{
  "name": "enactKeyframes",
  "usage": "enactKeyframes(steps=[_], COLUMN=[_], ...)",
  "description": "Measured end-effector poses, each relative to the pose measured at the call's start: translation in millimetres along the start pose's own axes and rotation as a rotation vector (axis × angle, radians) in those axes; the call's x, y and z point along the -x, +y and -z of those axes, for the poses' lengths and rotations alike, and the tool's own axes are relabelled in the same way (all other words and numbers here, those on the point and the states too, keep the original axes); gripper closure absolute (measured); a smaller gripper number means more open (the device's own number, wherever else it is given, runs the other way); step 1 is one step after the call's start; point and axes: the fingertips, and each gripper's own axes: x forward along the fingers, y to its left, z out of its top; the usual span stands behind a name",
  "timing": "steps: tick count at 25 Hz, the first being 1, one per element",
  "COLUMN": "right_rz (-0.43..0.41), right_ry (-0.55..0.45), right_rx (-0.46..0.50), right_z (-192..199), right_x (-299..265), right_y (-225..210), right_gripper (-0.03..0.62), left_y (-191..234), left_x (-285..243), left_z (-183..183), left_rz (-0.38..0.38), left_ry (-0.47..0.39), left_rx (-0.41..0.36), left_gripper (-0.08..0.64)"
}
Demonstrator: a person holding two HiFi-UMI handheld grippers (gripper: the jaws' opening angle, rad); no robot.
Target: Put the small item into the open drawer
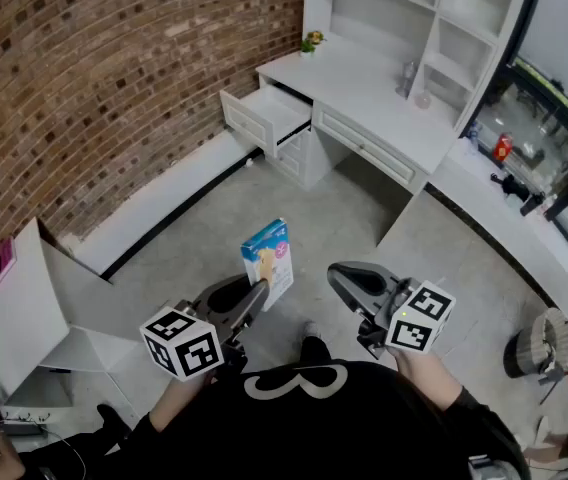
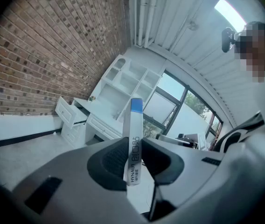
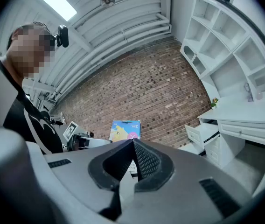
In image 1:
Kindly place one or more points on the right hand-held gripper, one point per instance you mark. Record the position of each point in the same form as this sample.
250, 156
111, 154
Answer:
416, 325

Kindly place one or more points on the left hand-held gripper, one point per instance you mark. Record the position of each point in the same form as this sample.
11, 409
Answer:
184, 343

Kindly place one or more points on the blue white small item box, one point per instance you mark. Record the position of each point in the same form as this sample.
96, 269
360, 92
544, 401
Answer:
270, 260

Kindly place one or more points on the another person's forearm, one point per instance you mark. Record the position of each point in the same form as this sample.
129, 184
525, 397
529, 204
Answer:
4, 460

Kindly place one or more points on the person's right forearm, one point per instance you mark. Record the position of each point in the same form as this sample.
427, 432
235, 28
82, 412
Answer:
424, 375

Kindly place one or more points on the person's left forearm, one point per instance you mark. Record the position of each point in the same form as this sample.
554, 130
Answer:
176, 403

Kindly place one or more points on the wide white closed drawer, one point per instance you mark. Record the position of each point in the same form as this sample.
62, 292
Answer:
364, 148

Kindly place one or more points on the small white closed drawer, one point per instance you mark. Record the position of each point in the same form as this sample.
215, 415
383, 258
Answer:
291, 160

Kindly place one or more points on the person's leg and shoe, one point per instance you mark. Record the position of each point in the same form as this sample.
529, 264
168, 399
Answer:
314, 348

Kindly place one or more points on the person's black shirt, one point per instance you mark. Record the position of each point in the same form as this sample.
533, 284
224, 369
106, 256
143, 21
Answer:
304, 428

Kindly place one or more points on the white window ledge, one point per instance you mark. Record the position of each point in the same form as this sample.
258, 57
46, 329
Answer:
504, 233

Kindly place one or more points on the black shoe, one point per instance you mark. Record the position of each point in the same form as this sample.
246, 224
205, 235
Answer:
113, 425

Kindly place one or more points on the black device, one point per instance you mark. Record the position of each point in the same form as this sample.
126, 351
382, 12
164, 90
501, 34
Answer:
511, 185

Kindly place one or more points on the woven basket with black bag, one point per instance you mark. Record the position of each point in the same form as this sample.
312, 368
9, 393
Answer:
539, 343

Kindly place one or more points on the black cylinder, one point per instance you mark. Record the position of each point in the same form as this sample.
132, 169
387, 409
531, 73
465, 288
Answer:
532, 204

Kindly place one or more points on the small blue bottle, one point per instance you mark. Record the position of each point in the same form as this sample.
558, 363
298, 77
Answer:
474, 133

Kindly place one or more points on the small pink glass dish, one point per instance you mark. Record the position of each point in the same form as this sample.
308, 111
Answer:
422, 101

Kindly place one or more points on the white desk with shelves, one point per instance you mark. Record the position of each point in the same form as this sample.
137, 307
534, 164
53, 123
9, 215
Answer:
349, 80

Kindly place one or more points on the white low cabinet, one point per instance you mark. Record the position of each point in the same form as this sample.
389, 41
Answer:
19, 318

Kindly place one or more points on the clear glass bottle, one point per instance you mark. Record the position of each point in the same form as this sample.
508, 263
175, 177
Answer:
406, 80

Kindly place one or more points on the small potted plant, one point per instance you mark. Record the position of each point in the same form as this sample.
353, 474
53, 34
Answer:
310, 43

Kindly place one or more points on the black framed window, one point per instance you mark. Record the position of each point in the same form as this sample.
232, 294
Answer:
554, 68

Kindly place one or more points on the white wall ledge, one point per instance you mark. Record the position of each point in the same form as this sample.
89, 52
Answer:
164, 198

